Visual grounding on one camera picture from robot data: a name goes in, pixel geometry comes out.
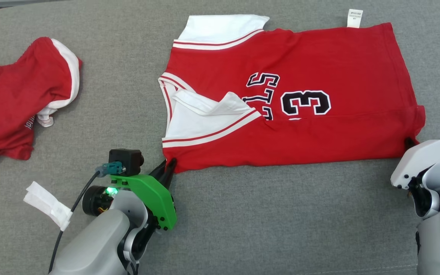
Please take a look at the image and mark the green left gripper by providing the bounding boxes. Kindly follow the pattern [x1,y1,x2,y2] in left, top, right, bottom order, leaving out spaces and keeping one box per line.
[110,158,177,231]

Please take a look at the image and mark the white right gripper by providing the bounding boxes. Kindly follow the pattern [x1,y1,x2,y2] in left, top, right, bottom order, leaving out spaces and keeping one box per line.
[391,137,440,189]

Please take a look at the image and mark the red white basketball jersey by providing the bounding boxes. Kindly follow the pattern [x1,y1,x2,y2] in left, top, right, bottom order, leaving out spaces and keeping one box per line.
[158,9,426,173]

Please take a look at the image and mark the red white-trimmed shorts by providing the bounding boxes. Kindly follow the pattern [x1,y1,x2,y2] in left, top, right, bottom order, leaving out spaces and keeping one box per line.
[0,37,83,165]

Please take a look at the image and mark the teal left camera connector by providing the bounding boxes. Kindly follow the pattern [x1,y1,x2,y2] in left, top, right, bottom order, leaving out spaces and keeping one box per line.
[95,161,123,177]

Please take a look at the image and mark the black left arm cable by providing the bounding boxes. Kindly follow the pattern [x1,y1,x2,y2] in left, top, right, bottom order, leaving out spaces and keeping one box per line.
[48,170,102,273]

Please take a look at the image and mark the white tape cable label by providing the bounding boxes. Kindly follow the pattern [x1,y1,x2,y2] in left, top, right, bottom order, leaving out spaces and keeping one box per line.
[23,181,73,232]

